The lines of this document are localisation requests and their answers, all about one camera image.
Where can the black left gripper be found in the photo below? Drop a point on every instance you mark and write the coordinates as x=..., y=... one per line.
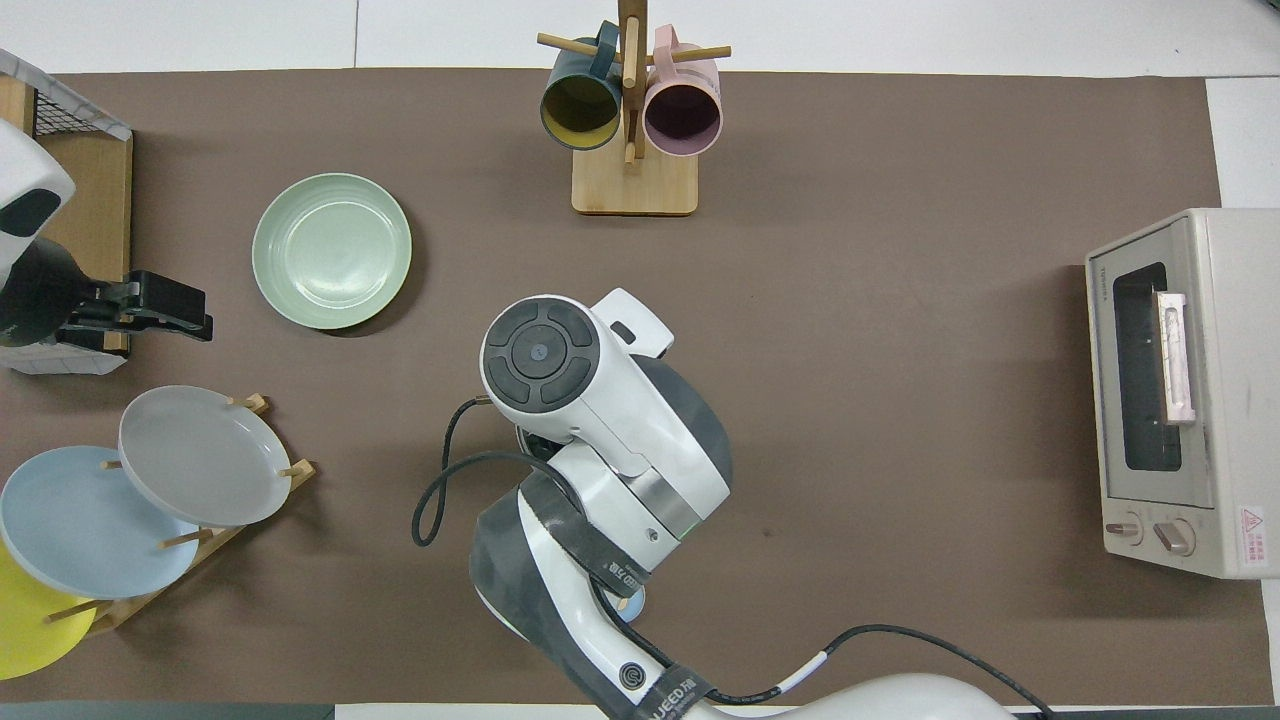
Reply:
x=100, y=310

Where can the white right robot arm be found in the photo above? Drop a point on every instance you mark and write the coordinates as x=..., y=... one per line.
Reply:
x=620, y=420

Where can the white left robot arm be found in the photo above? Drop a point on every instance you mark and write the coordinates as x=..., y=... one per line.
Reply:
x=20, y=170

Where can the grey plate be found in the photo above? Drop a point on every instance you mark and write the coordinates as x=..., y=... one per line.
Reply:
x=200, y=455

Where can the light green plate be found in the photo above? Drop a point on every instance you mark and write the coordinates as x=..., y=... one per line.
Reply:
x=332, y=250

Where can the wooden plate rack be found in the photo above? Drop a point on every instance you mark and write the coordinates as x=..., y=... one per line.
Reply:
x=230, y=535

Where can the light blue plate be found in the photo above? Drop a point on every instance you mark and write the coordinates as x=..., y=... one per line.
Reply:
x=80, y=530

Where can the yellow plate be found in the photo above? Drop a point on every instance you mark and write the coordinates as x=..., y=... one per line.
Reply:
x=30, y=630

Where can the wooden two-tier shelf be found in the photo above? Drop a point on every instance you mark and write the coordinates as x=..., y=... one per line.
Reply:
x=100, y=200

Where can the dark teal mug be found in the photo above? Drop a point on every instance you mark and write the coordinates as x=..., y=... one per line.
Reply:
x=580, y=110

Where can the wooden mug tree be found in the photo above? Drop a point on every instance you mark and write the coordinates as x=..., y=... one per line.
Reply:
x=635, y=185

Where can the pink mug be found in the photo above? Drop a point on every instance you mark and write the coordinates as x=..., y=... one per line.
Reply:
x=683, y=115

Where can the brown table mat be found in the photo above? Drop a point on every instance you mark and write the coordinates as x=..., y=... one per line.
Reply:
x=900, y=350

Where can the white toaster oven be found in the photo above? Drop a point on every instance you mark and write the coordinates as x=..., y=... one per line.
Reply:
x=1230, y=400

